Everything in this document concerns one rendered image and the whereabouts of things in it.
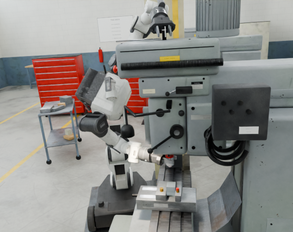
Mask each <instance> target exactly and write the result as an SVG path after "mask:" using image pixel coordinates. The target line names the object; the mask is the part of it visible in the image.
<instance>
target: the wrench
mask: <svg viewBox="0 0 293 232"><path fill-rule="evenodd" d="M160 39H161V38H152V39H137V40H123V41H116V42H126V41H146V40H160Z"/></svg>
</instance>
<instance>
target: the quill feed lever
mask: <svg viewBox="0 0 293 232"><path fill-rule="evenodd" d="M183 135H184V128H183V127H182V126H181V125H179V124H175V125H173V126H171V128H170V136H169V137H167V138H166V139H164V140H163V141H162V142H160V143H159V144H157V145H156V146H154V147H153V148H149V149H148V150H147V152H148V153H149V154H152V153H153V150H154V149H156V148H157V147H159V146H160V145H162V144H163V143H164V142H166V141H167V140H169V139H170V138H172V137H173V138H175V139H180V138H181V137H182V136H183Z"/></svg>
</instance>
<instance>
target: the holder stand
mask: <svg viewBox="0 0 293 232"><path fill-rule="evenodd" d="M175 156H177V159H176V160H174V165H173V166H172V167H168V166H167V168H180V167H182V155H175Z"/></svg>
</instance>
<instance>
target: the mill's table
mask: <svg viewBox="0 0 293 232"><path fill-rule="evenodd" d="M159 181H173V182H177V181H181V182H182V187H189V188H191V185H190V157H189V154H184V156H182V167H180V168H167V165H166V164H165V163H164V164H163V165H162V166H160V168H159V174H158V181H157V186H158V182H159ZM148 232H192V213H191V212H175V211H160V210H152V214H151V219H150V225H149V230H148Z"/></svg>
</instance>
